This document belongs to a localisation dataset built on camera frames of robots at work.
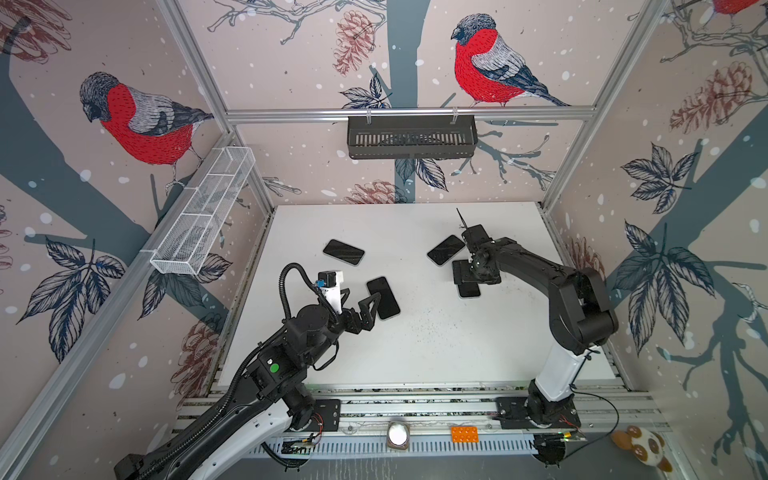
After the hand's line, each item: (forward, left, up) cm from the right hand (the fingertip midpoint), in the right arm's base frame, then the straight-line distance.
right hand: (469, 274), depth 96 cm
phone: (-3, +5, +8) cm, 10 cm away
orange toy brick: (-44, +6, -3) cm, 44 cm away
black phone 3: (+12, +6, -3) cm, 14 cm away
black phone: (-10, +27, -4) cm, 29 cm away
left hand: (-18, +30, +21) cm, 41 cm away
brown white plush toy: (-44, -35, -2) cm, 56 cm away
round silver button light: (-46, +22, +7) cm, 51 cm away
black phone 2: (+11, +44, -4) cm, 46 cm away
